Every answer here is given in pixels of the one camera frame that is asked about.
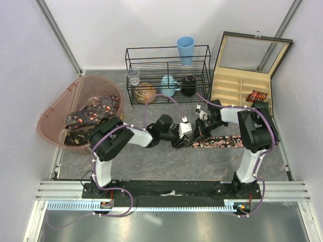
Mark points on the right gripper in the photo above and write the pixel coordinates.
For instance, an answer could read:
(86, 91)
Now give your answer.
(200, 134)

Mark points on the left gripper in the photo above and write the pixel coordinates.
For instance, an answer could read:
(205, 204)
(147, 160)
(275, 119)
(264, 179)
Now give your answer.
(180, 143)

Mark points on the black floral rose tie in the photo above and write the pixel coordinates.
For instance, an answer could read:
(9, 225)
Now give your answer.
(219, 142)

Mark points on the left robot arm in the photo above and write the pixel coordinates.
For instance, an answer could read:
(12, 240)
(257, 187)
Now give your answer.
(108, 140)

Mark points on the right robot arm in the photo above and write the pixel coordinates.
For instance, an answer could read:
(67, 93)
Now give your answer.
(257, 133)

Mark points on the black cup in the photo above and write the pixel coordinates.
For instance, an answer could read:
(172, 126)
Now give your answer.
(188, 87)

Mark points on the light blue mug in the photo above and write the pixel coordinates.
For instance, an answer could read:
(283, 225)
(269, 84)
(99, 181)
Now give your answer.
(169, 86)

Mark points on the brown ceramic bowl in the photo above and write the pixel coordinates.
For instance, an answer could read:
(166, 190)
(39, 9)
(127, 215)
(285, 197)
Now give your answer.
(144, 92)

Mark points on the rolled red patterned tie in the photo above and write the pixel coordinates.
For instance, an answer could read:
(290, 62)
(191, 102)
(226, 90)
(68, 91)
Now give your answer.
(256, 96)

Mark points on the rolled dark green tie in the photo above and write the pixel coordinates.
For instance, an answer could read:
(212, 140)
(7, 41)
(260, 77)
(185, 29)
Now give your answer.
(260, 104)

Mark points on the clear drinking glass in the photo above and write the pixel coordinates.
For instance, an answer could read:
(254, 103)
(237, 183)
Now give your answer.
(133, 76)

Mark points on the wooden tie storage box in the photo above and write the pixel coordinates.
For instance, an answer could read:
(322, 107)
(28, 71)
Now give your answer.
(247, 63)

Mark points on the dark floral tie in basket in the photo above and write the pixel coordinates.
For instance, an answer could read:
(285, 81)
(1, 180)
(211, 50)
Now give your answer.
(92, 115)

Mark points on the tall blue plastic cup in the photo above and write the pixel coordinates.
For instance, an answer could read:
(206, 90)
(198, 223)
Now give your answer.
(185, 46)

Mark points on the brown paisley tie in basket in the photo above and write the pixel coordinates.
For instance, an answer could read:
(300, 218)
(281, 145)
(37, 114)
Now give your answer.
(77, 138)

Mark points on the pink plastic basket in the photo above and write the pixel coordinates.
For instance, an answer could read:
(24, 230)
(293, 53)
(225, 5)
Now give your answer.
(83, 92)

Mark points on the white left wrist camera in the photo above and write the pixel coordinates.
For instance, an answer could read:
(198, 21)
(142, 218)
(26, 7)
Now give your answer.
(185, 127)

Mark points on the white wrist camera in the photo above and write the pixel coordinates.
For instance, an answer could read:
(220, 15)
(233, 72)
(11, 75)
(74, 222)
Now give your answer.
(185, 127)
(202, 115)

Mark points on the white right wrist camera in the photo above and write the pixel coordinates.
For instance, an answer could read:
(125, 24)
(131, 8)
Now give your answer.
(202, 115)

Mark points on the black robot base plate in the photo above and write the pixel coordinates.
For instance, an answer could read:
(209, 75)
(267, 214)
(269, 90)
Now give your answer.
(171, 193)

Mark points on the black wire rack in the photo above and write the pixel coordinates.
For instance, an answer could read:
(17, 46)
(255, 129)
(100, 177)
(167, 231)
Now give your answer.
(155, 62)

